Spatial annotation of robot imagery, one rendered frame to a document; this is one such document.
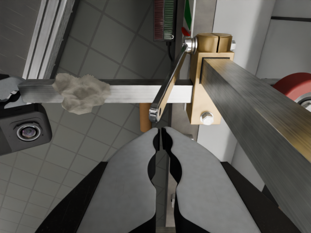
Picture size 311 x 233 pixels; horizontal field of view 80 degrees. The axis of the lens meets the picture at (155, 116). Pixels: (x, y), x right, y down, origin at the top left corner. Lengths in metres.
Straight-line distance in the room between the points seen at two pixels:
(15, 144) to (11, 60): 0.93
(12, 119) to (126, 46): 0.97
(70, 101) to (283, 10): 0.48
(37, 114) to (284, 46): 0.48
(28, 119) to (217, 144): 0.57
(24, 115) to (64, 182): 1.66
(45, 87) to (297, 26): 0.48
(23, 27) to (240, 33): 0.90
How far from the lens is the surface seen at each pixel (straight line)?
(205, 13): 0.44
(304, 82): 0.31
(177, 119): 0.50
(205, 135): 0.65
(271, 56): 0.55
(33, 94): 0.35
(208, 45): 0.28
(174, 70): 0.18
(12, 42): 1.14
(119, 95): 0.30
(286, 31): 0.52
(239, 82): 0.19
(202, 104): 0.30
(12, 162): 1.92
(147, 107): 1.18
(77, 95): 0.30
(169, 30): 0.43
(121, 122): 1.35
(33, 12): 1.06
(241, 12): 0.55
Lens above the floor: 1.13
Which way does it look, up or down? 60 degrees down
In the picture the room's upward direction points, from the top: 179 degrees clockwise
